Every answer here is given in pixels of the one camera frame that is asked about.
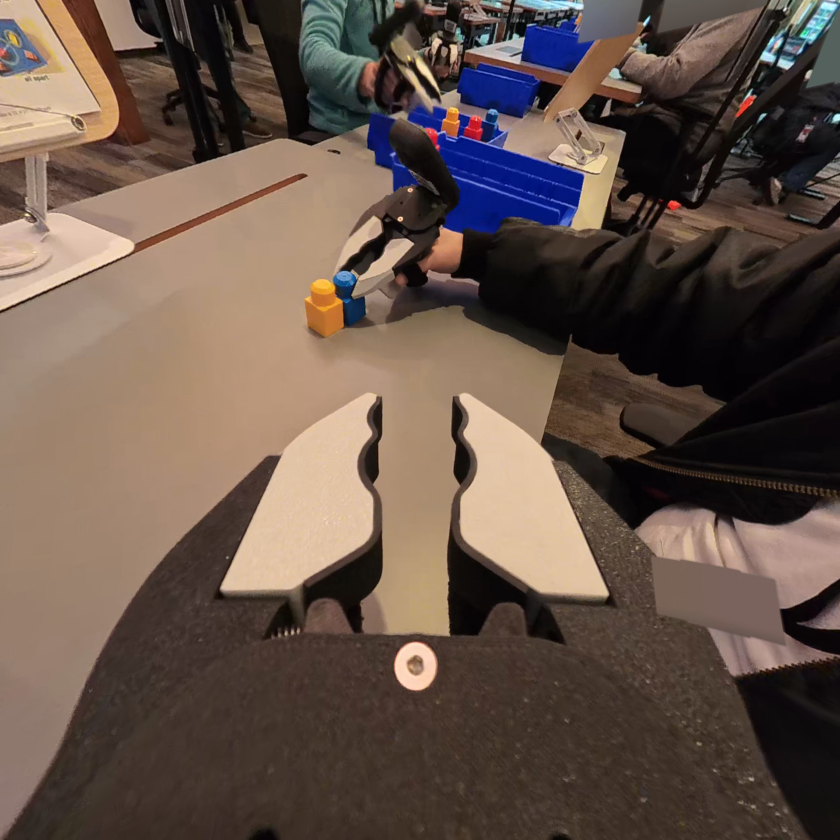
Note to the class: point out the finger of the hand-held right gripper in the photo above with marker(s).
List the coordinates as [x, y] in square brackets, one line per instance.
[384, 275]
[364, 243]

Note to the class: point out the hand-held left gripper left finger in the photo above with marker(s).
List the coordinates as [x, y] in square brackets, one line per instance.
[308, 512]

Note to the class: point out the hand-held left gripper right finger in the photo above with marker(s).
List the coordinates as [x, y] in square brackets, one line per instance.
[525, 518]

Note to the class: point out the blue plastic block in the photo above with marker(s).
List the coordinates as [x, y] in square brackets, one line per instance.
[358, 312]
[491, 124]

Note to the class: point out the yellow plastic block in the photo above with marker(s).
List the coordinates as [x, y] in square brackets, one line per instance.
[450, 124]
[325, 318]

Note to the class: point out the person's right forearm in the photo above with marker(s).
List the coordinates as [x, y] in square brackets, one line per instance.
[623, 295]

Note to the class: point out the person's right hand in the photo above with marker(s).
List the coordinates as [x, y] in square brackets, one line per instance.
[446, 253]

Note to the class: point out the red plastic block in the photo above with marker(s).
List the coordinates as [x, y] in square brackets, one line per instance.
[473, 130]
[431, 136]

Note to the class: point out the black chair armrest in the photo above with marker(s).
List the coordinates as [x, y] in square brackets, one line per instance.
[656, 423]

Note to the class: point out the clear acrylic stand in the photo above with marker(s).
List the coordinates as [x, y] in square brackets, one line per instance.
[577, 157]

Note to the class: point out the person's white garment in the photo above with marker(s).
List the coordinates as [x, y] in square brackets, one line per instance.
[709, 531]

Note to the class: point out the black tripod stand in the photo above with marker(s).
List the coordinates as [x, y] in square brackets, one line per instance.
[226, 98]
[649, 200]

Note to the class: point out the tan document board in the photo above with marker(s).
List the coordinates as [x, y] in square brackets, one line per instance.
[590, 72]

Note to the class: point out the person's black jacket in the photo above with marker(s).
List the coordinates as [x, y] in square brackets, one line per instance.
[754, 453]

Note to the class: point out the instruction sheet on stand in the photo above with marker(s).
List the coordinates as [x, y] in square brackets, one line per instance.
[79, 249]

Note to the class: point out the brown wooden column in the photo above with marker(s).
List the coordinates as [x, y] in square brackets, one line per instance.
[124, 79]

